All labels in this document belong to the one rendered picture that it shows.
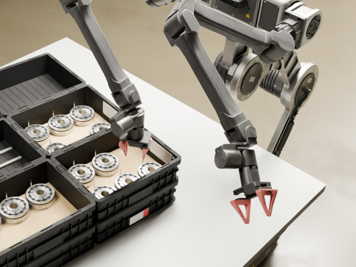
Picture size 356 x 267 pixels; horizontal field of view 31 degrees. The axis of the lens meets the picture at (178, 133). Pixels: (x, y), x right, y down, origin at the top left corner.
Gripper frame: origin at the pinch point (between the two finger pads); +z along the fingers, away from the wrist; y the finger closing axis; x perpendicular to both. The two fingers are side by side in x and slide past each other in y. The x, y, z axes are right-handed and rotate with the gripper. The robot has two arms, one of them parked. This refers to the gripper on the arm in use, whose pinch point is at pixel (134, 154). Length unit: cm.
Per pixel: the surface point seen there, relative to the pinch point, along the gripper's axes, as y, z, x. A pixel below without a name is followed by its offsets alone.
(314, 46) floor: 83, 102, 278
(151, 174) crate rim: 6.7, 6.7, -1.4
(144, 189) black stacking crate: 4.5, 13.0, -3.3
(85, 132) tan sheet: -26.5, 15.6, 27.4
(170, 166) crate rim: 12.3, 7.5, 5.7
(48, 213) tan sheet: -26.4, 15.7, -20.0
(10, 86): -67, 14, 49
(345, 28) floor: 108, 102, 316
